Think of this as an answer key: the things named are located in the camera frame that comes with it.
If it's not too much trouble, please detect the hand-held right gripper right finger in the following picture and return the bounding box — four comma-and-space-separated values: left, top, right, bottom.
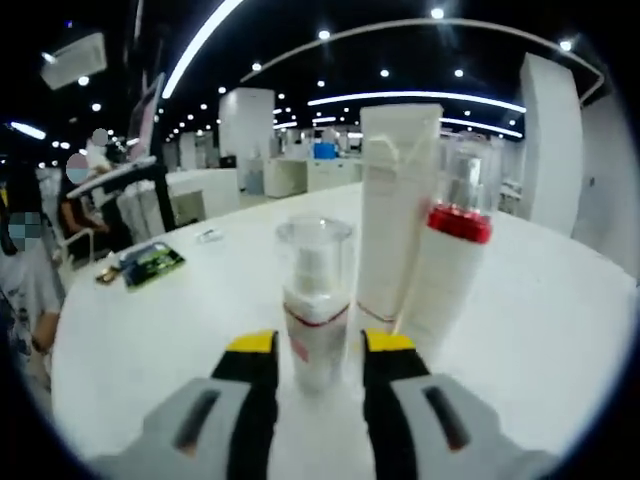
359, 328, 557, 480

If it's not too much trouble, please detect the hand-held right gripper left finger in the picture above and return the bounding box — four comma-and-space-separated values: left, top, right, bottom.
93, 328, 280, 480

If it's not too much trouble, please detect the red collar white skincare bottle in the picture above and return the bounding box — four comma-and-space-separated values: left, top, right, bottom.
398, 138, 502, 362

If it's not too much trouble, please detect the small white skincare pump bottle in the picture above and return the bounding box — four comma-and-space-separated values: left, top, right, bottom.
275, 214, 355, 395

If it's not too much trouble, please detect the black green skincare packet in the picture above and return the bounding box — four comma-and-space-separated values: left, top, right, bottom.
118, 241, 187, 292

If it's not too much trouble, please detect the white skincare tube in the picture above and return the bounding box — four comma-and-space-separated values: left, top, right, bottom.
357, 103, 445, 330

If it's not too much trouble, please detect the white side desk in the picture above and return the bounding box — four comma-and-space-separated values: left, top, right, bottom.
163, 167, 240, 222

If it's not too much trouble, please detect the long white office desk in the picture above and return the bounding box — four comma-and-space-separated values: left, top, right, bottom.
263, 149, 364, 199

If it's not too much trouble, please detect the ceiling air conditioner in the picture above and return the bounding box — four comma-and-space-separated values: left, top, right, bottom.
39, 31, 109, 92

